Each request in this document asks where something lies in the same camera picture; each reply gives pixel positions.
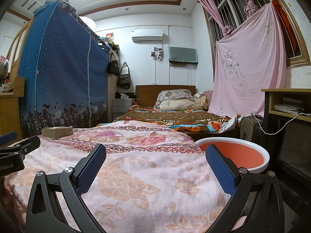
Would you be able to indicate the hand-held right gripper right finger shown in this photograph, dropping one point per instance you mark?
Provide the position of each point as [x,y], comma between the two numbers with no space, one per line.
[222,170]

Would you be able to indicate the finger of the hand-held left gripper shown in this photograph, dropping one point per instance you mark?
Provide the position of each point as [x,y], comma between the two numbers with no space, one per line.
[8,137]
[26,144]

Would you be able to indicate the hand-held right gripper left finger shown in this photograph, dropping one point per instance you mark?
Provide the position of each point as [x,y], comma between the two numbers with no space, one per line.
[91,167]

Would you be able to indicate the orange basin with white rim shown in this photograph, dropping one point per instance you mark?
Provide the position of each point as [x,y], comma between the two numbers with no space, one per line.
[233,151]

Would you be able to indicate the wooden dresser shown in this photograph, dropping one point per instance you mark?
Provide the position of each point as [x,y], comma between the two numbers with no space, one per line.
[9,109]

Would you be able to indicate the brown tissue pack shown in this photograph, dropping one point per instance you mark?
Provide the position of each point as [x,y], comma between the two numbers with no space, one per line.
[57,132]

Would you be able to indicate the checkered suitcase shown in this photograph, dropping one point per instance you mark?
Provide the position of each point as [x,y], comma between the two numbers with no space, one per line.
[247,128]

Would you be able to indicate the small white basket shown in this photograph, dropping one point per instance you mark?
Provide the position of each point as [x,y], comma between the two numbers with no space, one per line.
[6,87]

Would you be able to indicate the pink floral blanket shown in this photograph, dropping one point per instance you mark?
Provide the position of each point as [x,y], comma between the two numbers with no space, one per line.
[145,174]

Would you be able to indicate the white nightstand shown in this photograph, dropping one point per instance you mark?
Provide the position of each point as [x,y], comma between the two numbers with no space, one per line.
[120,106]

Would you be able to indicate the yellow crumpled cloth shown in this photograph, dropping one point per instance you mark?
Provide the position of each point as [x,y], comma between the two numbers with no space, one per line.
[203,100]

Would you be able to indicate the colourful cartoon bedsheet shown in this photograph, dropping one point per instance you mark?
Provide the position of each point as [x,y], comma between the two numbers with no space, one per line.
[170,116]

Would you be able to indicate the blue fabric wardrobe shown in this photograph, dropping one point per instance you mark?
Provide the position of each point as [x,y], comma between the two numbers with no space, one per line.
[60,77]

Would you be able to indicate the dark clothes pile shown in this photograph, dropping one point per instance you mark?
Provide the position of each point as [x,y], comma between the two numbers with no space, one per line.
[126,95]

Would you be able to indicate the floral pillow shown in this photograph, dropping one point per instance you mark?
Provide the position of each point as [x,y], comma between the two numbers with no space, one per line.
[175,102]

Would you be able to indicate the stack of papers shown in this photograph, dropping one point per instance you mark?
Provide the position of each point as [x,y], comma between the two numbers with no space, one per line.
[289,108]

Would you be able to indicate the wooden bed headboard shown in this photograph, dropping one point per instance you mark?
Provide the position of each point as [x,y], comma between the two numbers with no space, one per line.
[148,94]

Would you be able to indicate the pink hung sheet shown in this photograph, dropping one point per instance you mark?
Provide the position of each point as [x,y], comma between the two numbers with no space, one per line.
[243,77]

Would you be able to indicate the grey tote bag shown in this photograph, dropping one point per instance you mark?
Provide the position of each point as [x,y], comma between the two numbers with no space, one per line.
[124,79]

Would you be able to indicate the wooden desk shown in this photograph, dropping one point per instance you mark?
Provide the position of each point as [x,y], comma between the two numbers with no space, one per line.
[279,90]

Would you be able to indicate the black handbag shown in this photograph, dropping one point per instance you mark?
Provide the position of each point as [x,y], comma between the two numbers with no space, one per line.
[114,66]

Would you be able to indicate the red flower picture box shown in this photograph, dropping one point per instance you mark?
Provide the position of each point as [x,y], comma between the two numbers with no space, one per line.
[109,36]

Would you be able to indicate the barred window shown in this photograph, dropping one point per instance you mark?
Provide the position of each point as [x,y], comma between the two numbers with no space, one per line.
[298,58]

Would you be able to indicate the white round basket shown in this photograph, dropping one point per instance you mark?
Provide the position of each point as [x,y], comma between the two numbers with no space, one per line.
[87,23]

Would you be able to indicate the white air conditioner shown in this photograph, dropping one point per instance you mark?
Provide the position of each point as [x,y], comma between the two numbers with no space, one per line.
[147,34]

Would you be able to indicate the red cloth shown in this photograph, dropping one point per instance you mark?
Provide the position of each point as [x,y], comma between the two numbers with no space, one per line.
[284,21]

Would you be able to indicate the wall television with green cover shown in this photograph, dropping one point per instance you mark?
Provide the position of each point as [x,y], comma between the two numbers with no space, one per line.
[183,54]

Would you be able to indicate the wall socket with plugs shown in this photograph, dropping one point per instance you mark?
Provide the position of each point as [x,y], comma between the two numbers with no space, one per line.
[158,53]

